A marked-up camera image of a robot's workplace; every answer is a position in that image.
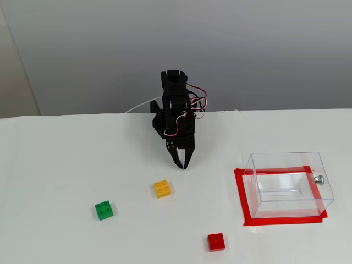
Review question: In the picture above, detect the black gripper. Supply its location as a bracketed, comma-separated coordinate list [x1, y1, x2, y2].
[164, 108, 197, 170]

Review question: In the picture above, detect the red lego brick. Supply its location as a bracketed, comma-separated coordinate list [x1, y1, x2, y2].
[207, 233, 226, 252]

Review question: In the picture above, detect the yellow lego brick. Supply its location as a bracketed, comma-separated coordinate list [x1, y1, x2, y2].
[153, 179, 172, 199]

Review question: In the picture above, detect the green lego brick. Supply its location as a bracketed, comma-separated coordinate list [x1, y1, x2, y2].
[94, 200, 114, 221]

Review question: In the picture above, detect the transparent plastic box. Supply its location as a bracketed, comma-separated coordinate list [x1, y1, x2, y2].
[244, 151, 335, 219]

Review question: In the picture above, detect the silver box lock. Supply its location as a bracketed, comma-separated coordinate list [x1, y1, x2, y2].
[312, 170, 326, 185]

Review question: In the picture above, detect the black table clamp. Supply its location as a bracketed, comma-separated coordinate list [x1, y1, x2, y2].
[150, 100, 165, 120]

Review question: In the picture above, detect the gripper servo wire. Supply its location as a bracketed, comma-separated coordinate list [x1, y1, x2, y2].
[164, 111, 188, 138]

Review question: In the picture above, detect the white cable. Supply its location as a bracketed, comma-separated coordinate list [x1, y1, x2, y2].
[125, 97, 163, 113]

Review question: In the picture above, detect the wrist servo wire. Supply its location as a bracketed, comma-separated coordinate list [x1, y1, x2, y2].
[186, 84, 208, 120]

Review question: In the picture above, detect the red tape frame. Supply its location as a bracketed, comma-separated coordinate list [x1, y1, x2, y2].
[233, 165, 328, 227]

